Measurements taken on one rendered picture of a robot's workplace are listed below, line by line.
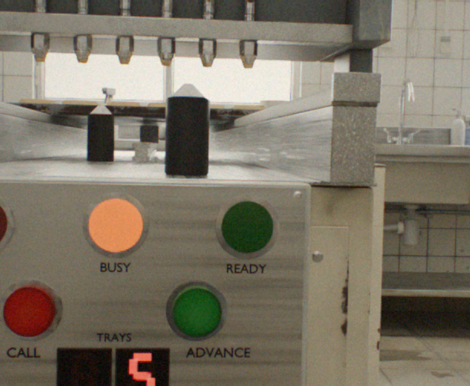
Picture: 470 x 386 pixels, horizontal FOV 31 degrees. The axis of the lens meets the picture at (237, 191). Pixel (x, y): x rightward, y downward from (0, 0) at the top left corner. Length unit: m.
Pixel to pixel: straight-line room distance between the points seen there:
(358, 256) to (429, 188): 3.47
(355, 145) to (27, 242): 0.21
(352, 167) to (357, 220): 0.05
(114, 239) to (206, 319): 0.07
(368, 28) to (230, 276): 0.81
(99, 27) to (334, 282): 0.80
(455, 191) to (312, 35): 2.82
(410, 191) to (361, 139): 3.49
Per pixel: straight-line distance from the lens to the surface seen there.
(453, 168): 4.07
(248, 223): 0.52
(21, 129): 1.00
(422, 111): 4.67
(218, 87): 4.62
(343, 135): 0.53
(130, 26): 1.29
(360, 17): 1.29
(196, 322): 0.52
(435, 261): 4.73
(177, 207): 0.52
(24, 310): 0.53
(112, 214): 0.52
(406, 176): 4.01
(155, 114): 1.22
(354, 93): 0.53
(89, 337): 0.54
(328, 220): 0.57
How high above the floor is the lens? 0.86
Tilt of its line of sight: 3 degrees down
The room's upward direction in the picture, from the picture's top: 1 degrees clockwise
